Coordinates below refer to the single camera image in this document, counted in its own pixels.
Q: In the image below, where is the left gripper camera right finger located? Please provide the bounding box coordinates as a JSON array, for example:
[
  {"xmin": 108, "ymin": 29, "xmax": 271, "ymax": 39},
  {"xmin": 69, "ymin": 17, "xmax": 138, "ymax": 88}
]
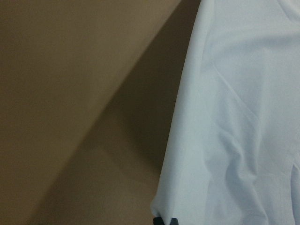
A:
[{"xmin": 170, "ymin": 218, "xmax": 178, "ymax": 225}]

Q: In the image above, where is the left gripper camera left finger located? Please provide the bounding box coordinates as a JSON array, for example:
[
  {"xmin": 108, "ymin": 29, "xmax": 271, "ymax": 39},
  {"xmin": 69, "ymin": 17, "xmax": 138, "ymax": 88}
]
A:
[{"xmin": 153, "ymin": 217, "xmax": 165, "ymax": 225}]

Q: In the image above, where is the light blue t-shirt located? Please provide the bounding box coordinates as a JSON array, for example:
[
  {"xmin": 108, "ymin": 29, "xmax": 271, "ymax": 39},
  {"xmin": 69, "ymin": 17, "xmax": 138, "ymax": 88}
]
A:
[{"xmin": 151, "ymin": 0, "xmax": 300, "ymax": 225}]

